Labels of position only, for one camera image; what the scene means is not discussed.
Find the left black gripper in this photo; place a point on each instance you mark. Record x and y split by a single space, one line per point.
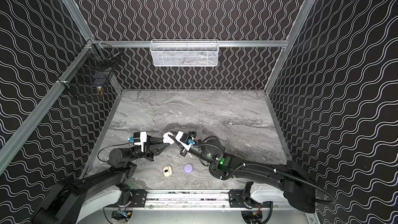
149 148

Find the white round charging case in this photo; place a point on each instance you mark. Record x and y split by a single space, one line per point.
168 138

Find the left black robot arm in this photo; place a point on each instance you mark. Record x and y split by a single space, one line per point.
63 203

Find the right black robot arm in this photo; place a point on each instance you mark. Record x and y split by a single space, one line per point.
300 191

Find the purple round charging case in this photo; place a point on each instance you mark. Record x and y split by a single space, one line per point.
188 168

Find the beige charging case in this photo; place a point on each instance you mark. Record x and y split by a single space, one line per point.
167 171

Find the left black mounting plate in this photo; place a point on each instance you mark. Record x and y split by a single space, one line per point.
132 198

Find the black mounting plate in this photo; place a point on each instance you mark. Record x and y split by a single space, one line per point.
239 199
132 198

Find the small brass object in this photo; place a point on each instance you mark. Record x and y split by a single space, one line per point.
100 91

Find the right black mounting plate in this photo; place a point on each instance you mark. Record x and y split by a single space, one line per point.
239 199

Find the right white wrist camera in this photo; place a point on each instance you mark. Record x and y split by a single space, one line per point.
184 140

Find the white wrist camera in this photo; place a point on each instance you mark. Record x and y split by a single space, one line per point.
184 140
139 139

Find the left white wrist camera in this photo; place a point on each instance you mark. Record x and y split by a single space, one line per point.
139 139

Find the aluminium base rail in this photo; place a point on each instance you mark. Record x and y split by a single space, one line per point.
197 200

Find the white wire mesh basket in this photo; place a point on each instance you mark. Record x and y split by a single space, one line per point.
184 52

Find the black wire basket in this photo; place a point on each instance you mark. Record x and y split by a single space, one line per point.
95 69

